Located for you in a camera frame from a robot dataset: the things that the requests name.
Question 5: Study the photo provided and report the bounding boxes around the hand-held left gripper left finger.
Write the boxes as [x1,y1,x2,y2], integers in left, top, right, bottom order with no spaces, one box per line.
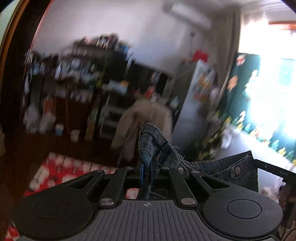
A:
[58,162,146,209]

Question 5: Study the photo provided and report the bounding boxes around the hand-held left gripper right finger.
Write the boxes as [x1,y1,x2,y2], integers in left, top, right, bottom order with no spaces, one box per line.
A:
[150,159,234,208]

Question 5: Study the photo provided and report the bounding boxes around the blue denim shorts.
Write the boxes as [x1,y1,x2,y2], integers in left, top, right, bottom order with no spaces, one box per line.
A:
[137,123,259,200]

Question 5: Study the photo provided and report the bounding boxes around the person's right hand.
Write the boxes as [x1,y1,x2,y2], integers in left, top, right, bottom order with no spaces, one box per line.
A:
[279,185,292,210]

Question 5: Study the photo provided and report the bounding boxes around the beige jacket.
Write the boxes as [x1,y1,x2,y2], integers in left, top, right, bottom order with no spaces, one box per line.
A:
[110,97,173,161]

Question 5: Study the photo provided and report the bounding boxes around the white drawer unit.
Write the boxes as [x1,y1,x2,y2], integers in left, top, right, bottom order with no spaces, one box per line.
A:
[100,102,130,139]

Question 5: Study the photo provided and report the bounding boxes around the small Christmas tree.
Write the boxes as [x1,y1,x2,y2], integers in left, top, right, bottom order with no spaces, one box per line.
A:
[196,109,230,161]

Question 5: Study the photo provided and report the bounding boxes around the grey refrigerator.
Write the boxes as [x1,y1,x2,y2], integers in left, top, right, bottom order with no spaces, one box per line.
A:
[172,60,219,154]

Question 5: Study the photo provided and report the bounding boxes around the red patterned blanket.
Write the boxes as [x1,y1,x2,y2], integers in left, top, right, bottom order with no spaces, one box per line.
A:
[5,151,145,241]

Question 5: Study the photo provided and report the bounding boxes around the green printed curtain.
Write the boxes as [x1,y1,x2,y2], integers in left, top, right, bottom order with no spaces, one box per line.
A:
[221,53,296,161]

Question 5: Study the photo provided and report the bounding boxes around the red broom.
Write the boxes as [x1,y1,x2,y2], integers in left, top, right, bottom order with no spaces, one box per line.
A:
[65,91,70,136]

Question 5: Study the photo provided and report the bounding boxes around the black desk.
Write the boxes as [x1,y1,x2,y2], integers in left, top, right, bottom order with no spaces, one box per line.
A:
[99,50,176,139]

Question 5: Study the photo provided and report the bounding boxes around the colourful magnet pictures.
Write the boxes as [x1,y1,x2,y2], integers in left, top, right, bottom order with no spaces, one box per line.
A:
[192,66,216,102]

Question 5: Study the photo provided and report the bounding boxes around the cluttered shelf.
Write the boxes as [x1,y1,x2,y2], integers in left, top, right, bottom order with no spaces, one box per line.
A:
[22,34,134,142]

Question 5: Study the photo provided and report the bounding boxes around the dark wooden door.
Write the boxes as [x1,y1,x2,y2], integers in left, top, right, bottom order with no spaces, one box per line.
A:
[0,0,54,209]

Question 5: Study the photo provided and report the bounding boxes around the white air conditioner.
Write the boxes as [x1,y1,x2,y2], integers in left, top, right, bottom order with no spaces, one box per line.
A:
[162,0,212,30]

